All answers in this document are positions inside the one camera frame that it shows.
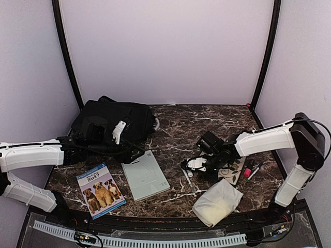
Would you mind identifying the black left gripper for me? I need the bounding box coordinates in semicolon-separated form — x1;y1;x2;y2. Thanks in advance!
87;137;145;164

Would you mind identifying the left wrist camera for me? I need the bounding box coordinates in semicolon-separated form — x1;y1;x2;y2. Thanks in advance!
112;120;126;145

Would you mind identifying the pale green hardcover book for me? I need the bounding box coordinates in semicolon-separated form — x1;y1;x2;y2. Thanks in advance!
122;150;170;202

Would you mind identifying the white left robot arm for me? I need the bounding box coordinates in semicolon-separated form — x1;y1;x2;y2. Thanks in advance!
1;137;144;225

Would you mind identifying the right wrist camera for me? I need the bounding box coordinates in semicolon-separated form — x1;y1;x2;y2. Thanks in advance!
181;157;207;172

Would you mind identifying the black frame post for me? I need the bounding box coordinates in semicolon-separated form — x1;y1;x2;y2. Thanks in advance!
51;0;84;110
250;0;282;112

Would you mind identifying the clear syringe pen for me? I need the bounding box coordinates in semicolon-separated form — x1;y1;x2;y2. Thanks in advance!
184;174;196;193

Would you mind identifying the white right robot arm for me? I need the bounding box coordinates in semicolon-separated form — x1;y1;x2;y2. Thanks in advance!
197;112;330;224

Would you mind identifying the dog picture book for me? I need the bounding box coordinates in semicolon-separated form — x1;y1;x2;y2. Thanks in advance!
76;163;127;220

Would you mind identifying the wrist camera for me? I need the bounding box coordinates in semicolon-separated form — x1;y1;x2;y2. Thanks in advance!
112;120;126;145
181;157;207;172

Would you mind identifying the black right frame post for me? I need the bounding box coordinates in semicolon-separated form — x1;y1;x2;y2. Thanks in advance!
250;0;282;112

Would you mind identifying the black student backpack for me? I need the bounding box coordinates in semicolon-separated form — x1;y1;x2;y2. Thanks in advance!
71;96;160;148

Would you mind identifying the grey slotted cable duct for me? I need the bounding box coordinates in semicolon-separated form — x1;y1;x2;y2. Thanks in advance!
33;221;247;247

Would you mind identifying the pink highlighter marker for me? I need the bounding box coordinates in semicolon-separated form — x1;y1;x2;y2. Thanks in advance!
244;159;255;178

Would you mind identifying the black left frame post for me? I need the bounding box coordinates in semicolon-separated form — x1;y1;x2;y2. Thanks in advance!
51;0;84;110

